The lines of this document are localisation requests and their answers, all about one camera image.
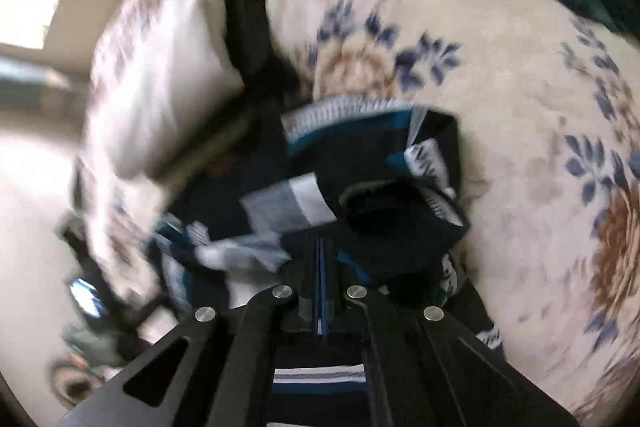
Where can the dark object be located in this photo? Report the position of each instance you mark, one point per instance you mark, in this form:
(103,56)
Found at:
(110,307)

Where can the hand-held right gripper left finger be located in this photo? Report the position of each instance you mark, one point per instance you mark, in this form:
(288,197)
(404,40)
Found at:
(307,272)

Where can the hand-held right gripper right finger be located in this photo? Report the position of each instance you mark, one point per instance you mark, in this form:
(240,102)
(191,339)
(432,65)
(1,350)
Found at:
(331,277)

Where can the dark striped sweater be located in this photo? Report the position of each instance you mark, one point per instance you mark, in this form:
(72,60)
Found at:
(380,147)

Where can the floral bed blanket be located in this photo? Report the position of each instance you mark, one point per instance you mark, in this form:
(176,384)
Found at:
(500,57)

